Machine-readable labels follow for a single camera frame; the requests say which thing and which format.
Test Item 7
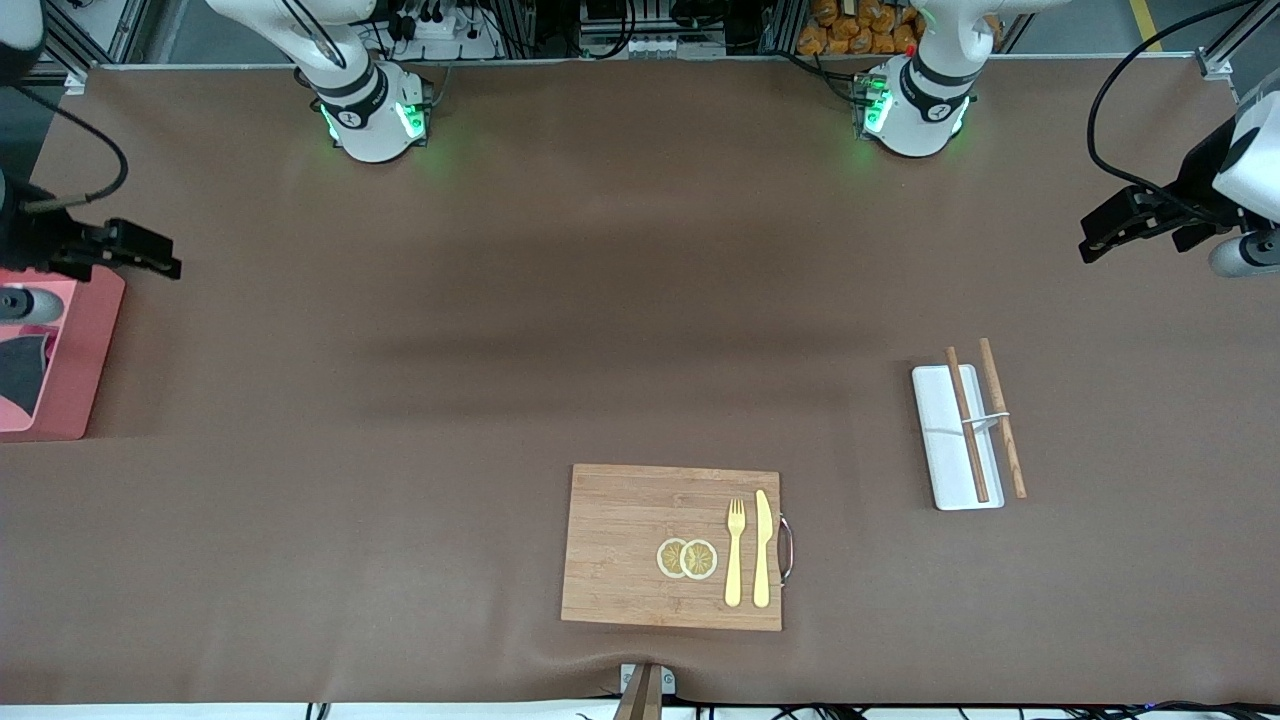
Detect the red and grey cloth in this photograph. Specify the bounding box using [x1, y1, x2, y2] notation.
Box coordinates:
[0, 335, 57, 423]

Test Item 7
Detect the pink plastic bin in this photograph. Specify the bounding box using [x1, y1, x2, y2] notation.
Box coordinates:
[0, 265, 127, 443]

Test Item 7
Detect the white rectangular tray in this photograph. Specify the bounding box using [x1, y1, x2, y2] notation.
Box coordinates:
[911, 364, 1005, 512]

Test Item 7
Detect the pile of orange items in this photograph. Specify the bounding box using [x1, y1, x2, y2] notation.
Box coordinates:
[797, 0, 923, 57]

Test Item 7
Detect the white power strip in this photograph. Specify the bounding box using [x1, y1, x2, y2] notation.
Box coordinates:
[385, 0, 504, 61]

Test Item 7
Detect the brown table mat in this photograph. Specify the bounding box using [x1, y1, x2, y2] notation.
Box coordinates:
[0, 55, 1280, 706]

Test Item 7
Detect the yellow knife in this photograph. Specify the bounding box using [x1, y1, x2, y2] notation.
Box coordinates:
[753, 489, 774, 609]

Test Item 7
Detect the yellow fork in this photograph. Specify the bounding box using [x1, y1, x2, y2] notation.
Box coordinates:
[725, 498, 747, 608]

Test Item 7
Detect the bamboo cutting board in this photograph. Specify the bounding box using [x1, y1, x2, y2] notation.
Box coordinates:
[560, 463, 796, 633]

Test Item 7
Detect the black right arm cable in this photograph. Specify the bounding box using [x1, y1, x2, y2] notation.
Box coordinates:
[0, 83, 131, 213]

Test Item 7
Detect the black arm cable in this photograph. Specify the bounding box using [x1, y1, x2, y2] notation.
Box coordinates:
[0, 83, 131, 213]
[1087, 0, 1280, 216]

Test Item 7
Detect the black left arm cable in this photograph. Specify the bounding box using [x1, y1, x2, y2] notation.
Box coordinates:
[1087, 0, 1280, 216]

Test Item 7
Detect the aluminium frame strut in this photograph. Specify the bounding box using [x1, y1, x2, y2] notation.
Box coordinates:
[1200, 0, 1280, 81]
[40, 0, 151, 96]

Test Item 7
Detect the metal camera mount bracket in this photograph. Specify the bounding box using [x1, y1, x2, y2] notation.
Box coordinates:
[612, 663, 677, 720]

